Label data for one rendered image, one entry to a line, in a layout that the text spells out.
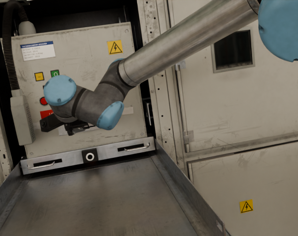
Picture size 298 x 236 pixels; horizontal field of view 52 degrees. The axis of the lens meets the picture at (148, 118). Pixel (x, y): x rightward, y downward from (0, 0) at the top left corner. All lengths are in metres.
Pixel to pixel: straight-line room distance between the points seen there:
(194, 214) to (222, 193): 0.60
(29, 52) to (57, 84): 0.40
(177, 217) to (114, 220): 0.16
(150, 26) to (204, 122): 0.44
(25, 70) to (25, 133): 0.25
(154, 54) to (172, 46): 0.06
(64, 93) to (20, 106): 0.33
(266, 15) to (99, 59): 0.84
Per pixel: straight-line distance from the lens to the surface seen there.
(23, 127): 1.18
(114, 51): 1.25
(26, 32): 1.30
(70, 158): 1.29
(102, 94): 0.87
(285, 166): 1.50
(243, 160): 1.39
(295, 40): 0.52
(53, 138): 1.29
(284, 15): 0.50
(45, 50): 1.26
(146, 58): 0.82
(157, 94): 1.23
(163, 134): 1.26
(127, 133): 1.28
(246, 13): 0.68
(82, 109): 0.86
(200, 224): 0.77
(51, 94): 0.88
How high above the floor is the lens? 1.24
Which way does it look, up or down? 11 degrees down
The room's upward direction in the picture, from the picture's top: 8 degrees counter-clockwise
